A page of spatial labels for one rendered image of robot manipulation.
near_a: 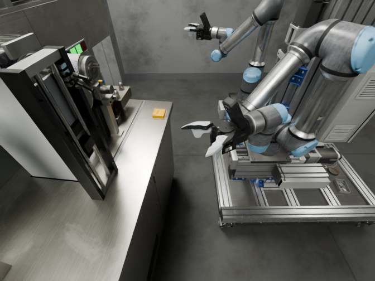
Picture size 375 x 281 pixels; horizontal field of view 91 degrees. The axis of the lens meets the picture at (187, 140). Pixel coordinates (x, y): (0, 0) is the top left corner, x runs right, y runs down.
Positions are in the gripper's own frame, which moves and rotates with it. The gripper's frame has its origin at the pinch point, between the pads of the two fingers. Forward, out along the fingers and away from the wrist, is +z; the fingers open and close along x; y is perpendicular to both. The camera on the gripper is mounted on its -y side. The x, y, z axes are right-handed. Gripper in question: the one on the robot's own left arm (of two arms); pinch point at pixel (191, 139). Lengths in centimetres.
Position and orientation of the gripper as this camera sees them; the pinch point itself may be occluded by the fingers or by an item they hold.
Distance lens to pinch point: 53.0
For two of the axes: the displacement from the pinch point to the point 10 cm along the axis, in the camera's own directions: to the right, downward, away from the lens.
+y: 0.6, 7.9, 6.1
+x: -4.4, -5.3, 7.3
